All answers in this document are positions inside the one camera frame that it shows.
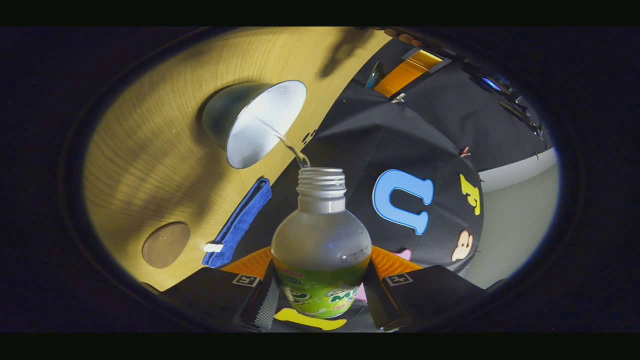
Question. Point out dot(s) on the silver metal clip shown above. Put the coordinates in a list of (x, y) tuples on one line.
[(398, 98)]

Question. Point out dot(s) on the black backdrop cloth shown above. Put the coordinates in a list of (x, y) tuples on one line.
[(425, 130)]

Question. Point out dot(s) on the silver green water bottle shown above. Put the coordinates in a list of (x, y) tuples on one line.
[(320, 245)]

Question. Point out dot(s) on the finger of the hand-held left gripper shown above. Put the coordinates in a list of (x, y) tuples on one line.
[(407, 72)]

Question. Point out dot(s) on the white teacup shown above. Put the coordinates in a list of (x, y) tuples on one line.
[(260, 130)]

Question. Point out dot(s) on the clear water stream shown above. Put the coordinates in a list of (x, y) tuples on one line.
[(290, 145)]

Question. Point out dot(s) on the red clip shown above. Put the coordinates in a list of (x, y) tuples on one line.
[(465, 152)]

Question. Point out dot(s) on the blue folded towel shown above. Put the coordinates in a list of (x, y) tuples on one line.
[(240, 222)]

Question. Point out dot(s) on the round brown coaster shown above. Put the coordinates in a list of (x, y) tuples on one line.
[(166, 245)]

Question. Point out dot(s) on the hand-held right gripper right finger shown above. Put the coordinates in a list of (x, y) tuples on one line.
[(380, 305)]

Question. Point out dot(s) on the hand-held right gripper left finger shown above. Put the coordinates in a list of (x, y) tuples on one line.
[(262, 305)]

